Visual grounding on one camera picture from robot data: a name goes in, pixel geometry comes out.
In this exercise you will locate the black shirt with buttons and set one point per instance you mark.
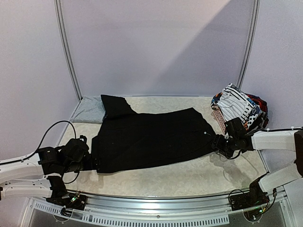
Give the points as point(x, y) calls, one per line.
point(128, 140)

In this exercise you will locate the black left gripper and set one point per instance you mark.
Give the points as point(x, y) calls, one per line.
point(89, 166)

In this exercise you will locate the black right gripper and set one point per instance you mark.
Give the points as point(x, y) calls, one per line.
point(217, 142)

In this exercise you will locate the grey tank top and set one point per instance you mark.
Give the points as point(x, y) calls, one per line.
point(89, 110)

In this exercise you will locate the left aluminium corner post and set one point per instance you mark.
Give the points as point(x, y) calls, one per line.
point(66, 49)

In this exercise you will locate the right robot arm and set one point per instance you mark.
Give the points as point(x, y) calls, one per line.
point(289, 140)

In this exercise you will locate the white striped garment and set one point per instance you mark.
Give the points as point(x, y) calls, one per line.
point(234, 103)

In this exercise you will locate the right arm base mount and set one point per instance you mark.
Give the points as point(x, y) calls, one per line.
point(248, 200)

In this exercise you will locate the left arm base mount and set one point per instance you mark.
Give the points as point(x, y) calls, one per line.
point(75, 200)

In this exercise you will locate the colourful patterned garment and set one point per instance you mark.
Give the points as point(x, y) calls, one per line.
point(256, 125)

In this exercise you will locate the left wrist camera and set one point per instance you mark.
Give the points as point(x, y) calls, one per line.
point(76, 149)

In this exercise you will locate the right aluminium corner post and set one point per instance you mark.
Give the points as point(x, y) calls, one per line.
point(249, 44)

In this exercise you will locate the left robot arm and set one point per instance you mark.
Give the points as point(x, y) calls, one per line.
point(40, 174)

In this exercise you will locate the aluminium front rail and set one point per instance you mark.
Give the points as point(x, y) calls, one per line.
point(227, 208)

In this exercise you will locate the aluminium corner post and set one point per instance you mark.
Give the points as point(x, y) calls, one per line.
point(66, 49)
point(249, 44)

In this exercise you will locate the pink perforated laundry basket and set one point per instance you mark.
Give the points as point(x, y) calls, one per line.
point(220, 119)

